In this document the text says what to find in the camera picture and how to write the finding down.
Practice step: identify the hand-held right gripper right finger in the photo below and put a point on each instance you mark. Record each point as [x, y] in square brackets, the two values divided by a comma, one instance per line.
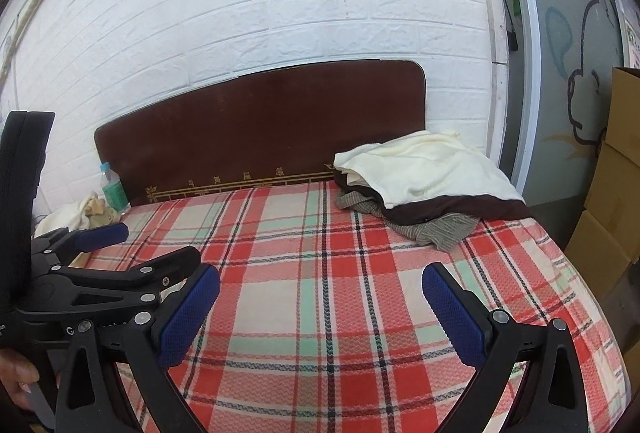
[452, 318]

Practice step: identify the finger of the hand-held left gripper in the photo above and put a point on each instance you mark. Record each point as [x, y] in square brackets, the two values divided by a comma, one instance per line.
[170, 263]
[107, 235]

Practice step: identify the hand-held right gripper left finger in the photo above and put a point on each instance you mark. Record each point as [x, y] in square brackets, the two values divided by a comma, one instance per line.
[192, 313]

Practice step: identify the white knit sweater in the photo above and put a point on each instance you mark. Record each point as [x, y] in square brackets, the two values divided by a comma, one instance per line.
[425, 163]

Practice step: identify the person's left hand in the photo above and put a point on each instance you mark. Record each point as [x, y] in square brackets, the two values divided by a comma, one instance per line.
[15, 375]

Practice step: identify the white cloth garment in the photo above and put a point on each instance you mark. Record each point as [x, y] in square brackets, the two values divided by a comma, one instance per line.
[60, 220]

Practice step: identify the clear plastic water bottle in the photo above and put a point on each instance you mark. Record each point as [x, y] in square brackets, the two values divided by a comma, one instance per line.
[114, 190]

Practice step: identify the grey striped garment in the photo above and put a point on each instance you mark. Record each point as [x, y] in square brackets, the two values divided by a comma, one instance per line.
[440, 233]

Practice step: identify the dark brown garment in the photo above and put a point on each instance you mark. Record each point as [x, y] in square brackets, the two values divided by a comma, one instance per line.
[450, 210]

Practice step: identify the dark brown wooden headboard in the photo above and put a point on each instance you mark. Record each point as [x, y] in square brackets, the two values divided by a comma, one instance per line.
[250, 128]

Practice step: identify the cardboard box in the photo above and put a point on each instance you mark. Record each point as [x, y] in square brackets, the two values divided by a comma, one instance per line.
[600, 253]
[625, 108]
[615, 183]

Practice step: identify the door with cartoon drawing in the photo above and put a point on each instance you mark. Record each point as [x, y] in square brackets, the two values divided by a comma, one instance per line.
[560, 63]

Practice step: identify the wall notice poster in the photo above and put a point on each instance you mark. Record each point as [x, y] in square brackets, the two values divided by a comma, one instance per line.
[632, 38]

